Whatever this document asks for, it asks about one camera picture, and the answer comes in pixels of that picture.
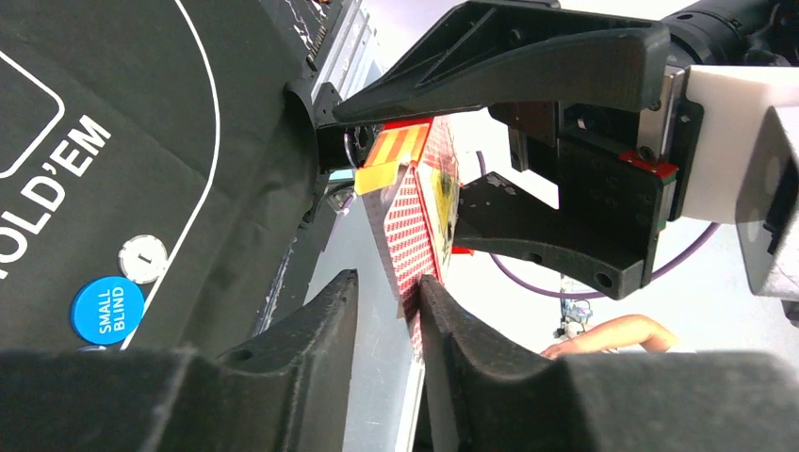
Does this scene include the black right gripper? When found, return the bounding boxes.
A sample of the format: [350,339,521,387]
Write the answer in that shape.
[333,1,798,299]

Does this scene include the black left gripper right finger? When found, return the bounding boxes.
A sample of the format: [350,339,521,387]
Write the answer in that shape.
[419,276,798,452]

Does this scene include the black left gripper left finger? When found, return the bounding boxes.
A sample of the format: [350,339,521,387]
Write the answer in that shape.
[1,269,358,451]

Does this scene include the red playing card box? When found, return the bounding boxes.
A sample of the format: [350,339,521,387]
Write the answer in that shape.
[355,116,461,360]

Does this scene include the white grey poker chip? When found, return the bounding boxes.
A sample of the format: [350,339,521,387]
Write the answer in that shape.
[118,234,169,284]

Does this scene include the blue small blind button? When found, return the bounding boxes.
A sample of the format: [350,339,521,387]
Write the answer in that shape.
[70,276,145,346]

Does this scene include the bare human hand background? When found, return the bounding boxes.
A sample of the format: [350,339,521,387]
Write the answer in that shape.
[540,315,693,360]

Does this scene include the black poker table mat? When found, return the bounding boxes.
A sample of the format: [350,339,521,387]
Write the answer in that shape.
[1,1,341,356]

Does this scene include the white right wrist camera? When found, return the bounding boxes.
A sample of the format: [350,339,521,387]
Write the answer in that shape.
[682,66,798,326]

